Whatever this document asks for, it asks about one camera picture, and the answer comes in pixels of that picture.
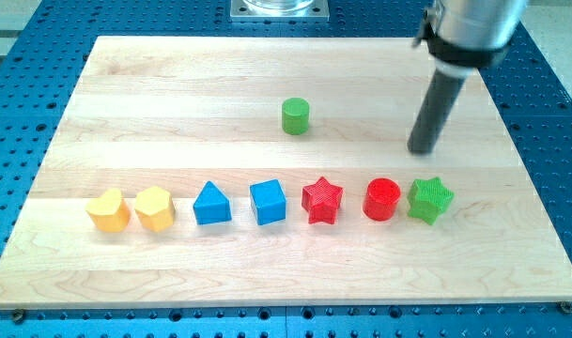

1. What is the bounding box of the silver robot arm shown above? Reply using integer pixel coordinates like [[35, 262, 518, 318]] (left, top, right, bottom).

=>
[[412, 0, 528, 78]]

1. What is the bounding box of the yellow heart block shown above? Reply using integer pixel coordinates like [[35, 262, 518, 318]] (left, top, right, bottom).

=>
[[85, 188, 131, 233]]

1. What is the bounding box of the blue cube block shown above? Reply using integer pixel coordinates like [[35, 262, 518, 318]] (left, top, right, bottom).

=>
[[249, 179, 286, 225]]

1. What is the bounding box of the red star block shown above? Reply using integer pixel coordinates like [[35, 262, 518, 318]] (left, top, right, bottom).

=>
[[301, 177, 344, 224]]

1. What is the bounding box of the green cylinder block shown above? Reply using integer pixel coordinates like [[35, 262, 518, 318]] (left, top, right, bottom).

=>
[[282, 98, 310, 135]]

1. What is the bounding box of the blue triangle block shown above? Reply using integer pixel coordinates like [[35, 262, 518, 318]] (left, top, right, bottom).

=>
[[193, 181, 231, 225]]

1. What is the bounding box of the red cylinder block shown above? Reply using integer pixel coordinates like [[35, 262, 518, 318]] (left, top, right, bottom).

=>
[[363, 177, 401, 222]]

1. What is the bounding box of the wooden board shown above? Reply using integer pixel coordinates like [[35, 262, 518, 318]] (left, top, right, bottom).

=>
[[0, 36, 572, 309]]

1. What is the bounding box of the yellow hexagon block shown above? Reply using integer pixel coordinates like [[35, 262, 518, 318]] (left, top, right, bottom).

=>
[[134, 186, 176, 232]]

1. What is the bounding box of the green star block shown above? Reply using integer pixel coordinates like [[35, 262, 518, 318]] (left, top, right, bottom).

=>
[[407, 177, 455, 225]]

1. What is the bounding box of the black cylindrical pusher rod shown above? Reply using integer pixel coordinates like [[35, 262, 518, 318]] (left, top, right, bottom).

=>
[[407, 69, 465, 155]]

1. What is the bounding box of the blue perforated table plate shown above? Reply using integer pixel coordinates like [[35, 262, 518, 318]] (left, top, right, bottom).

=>
[[0, 1, 572, 337]]

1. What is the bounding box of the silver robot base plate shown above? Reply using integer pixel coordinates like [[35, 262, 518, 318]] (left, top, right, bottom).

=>
[[229, 0, 331, 23]]

